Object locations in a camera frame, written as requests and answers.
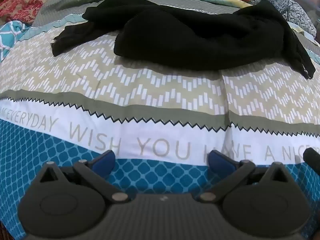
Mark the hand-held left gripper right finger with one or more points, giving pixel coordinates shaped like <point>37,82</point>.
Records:
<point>217,158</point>

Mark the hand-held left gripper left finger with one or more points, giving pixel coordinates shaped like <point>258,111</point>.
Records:
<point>105,160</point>

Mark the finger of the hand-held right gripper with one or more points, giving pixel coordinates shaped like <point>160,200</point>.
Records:
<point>312,158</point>

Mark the black pants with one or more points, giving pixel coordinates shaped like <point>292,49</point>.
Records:
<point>200,35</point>

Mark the patterned bedspread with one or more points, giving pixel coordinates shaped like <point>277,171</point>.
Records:
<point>150,92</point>

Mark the teal lattice pillow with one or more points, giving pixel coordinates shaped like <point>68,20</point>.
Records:
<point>11,36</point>

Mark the blue white patterned cloth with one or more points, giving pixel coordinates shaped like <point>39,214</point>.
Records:
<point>282,2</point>

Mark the red floral blanket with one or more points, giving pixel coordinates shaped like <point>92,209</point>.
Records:
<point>30,0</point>

